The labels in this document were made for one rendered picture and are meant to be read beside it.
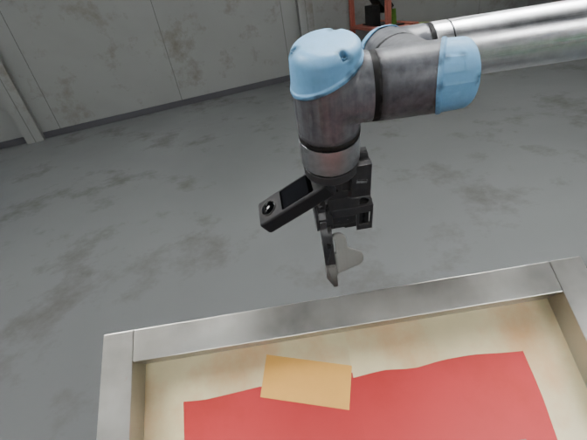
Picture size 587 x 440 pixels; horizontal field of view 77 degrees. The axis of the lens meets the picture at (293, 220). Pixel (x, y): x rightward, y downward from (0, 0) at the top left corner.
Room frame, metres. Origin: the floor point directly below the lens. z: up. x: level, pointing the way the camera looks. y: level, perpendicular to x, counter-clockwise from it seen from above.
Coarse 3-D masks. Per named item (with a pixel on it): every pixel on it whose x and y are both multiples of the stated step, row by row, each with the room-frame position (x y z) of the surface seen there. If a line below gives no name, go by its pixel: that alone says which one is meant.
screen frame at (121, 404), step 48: (384, 288) 0.32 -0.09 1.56; (432, 288) 0.31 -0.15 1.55; (480, 288) 0.30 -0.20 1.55; (528, 288) 0.29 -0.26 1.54; (576, 288) 0.28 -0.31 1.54; (144, 336) 0.32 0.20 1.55; (192, 336) 0.31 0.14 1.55; (240, 336) 0.30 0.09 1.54; (288, 336) 0.29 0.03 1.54; (576, 336) 0.25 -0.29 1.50; (144, 384) 0.29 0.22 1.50
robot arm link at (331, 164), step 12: (360, 132) 0.42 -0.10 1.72; (300, 144) 0.42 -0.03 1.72; (312, 156) 0.40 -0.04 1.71; (324, 156) 0.39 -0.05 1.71; (336, 156) 0.39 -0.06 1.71; (348, 156) 0.40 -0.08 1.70; (312, 168) 0.41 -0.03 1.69; (324, 168) 0.40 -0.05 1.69; (336, 168) 0.40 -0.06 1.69; (348, 168) 0.40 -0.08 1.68
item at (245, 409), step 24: (192, 408) 0.26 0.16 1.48; (216, 408) 0.26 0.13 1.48; (240, 408) 0.25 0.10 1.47; (264, 408) 0.25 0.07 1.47; (288, 408) 0.24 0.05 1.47; (312, 408) 0.24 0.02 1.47; (192, 432) 0.24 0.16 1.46; (216, 432) 0.23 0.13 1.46; (240, 432) 0.23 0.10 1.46; (264, 432) 0.23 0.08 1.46; (288, 432) 0.22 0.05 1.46; (312, 432) 0.22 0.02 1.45; (336, 432) 0.22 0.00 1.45; (360, 432) 0.21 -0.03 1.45
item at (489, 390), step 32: (512, 352) 0.26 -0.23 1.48; (384, 384) 0.25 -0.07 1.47; (416, 384) 0.24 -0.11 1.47; (448, 384) 0.24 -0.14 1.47; (480, 384) 0.23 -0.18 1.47; (512, 384) 0.23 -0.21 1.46; (384, 416) 0.22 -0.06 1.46; (416, 416) 0.22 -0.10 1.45; (448, 416) 0.21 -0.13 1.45; (480, 416) 0.21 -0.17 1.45; (512, 416) 0.20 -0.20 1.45; (544, 416) 0.20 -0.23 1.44
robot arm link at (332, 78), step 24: (312, 48) 0.39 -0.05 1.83; (336, 48) 0.38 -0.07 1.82; (360, 48) 0.38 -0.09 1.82; (312, 72) 0.37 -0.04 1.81; (336, 72) 0.36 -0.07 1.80; (360, 72) 0.38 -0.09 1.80; (312, 96) 0.37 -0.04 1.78; (336, 96) 0.37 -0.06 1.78; (360, 96) 0.37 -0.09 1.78; (312, 120) 0.39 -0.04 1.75; (336, 120) 0.38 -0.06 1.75; (360, 120) 0.39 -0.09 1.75; (312, 144) 0.40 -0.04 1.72; (336, 144) 0.39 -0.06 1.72
